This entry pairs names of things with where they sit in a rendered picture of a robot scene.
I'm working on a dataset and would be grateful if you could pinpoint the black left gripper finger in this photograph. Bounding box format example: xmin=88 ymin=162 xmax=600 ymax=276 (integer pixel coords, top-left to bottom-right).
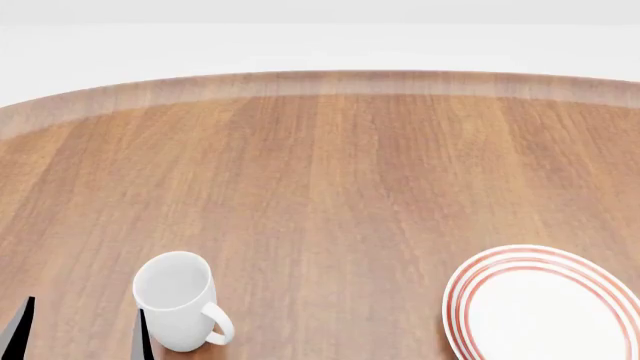
xmin=130 ymin=308 xmax=153 ymax=360
xmin=0 ymin=295 xmax=37 ymax=360

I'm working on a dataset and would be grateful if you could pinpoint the white ceramic mug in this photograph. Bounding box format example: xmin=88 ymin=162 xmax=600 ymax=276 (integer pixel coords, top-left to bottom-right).
xmin=132 ymin=250 xmax=236 ymax=354

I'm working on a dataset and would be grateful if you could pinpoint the white plate with red rings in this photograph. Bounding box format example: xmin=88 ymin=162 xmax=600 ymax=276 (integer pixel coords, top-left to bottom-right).
xmin=441 ymin=243 xmax=640 ymax=360

